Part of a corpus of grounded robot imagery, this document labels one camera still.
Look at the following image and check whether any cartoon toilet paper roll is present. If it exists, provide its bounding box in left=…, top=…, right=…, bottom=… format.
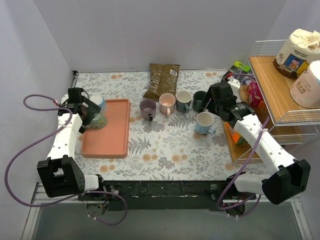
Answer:
left=273, top=28, right=320, bottom=79

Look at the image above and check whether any brown snack bag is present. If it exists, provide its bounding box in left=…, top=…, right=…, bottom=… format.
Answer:
left=143, top=63, right=180, bottom=101

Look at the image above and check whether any magenta tissue pack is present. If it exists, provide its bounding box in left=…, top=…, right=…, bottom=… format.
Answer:
left=247, top=82, right=267, bottom=108

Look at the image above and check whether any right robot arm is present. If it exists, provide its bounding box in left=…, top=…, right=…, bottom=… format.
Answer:
left=200, top=81, right=311, bottom=205

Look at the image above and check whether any black glossy mug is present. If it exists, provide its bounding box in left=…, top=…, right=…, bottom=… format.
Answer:
left=192, top=90, right=207, bottom=113

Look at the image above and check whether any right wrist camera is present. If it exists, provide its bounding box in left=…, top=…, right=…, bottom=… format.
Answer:
left=221, top=73, right=241, bottom=96

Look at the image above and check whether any salmon pink tray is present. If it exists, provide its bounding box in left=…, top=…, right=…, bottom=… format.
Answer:
left=81, top=98, right=131, bottom=159

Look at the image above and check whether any light blue mug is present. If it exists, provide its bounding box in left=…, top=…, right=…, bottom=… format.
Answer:
left=195, top=112, right=216, bottom=135
left=89, top=94, right=107, bottom=111

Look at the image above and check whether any black green box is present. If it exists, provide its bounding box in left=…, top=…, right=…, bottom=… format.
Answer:
left=221, top=61, right=252, bottom=82

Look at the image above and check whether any orange green sponge pack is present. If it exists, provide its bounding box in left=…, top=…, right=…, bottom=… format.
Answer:
left=225, top=122, right=248, bottom=146

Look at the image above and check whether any green mug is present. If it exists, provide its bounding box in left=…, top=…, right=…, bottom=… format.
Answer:
left=88, top=113, right=108, bottom=130

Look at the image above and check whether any purple mug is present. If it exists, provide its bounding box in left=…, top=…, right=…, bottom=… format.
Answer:
left=139, top=99, right=157, bottom=121

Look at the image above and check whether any pink mug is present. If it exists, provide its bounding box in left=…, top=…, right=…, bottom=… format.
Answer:
left=159, top=93, right=176, bottom=117

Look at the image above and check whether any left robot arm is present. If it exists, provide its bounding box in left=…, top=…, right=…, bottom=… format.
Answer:
left=37, top=87, right=107, bottom=200

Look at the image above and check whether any dark teal faceted mug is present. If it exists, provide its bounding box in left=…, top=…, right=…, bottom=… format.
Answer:
left=175, top=90, right=193, bottom=114

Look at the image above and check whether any pink toilet paper roll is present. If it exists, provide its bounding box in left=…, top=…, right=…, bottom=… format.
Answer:
left=289, top=60, right=320, bottom=109

